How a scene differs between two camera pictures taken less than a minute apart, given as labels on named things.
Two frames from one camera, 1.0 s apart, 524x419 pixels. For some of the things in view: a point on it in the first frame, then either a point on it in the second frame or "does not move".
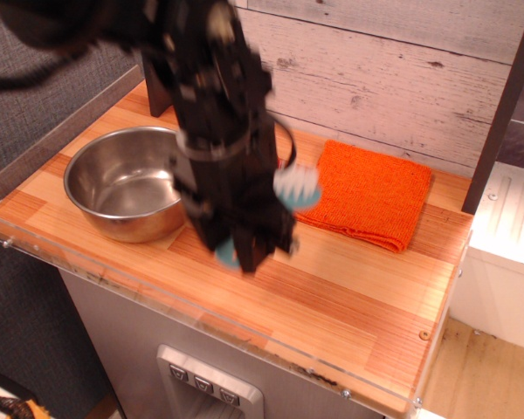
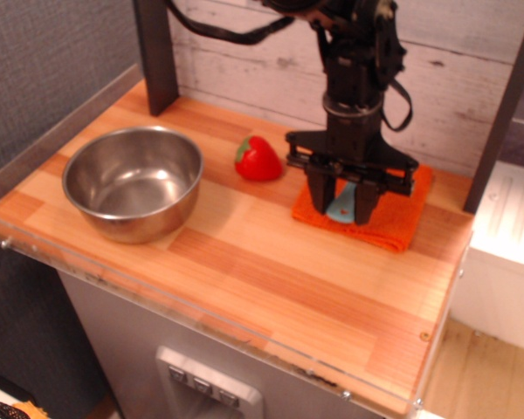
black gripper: x=226 y=165 -> x=352 y=146
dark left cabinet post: x=158 y=80 does not move
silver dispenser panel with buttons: x=192 y=388 does not move
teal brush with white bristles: x=299 y=187 -> x=342 y=208
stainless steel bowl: x=123 y=179 does not move
